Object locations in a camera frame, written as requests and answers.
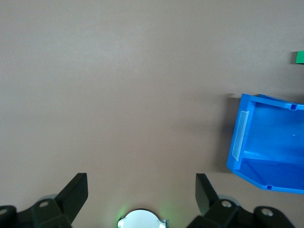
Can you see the brown table mat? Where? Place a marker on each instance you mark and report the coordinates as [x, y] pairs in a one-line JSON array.
[[95, 71]]

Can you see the small green cube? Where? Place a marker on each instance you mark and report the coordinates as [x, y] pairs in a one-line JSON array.
[[299, 57]]

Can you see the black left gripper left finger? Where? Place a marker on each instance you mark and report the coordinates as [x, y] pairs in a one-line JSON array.
[[73, 197]]

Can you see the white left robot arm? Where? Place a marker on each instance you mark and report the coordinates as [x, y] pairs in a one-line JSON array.
[[142, 219]]

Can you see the blue plastic storage bin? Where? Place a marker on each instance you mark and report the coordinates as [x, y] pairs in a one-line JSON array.
[[273, 142]]

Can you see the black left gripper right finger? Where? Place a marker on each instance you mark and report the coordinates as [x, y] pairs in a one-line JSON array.
[[206, 199]]

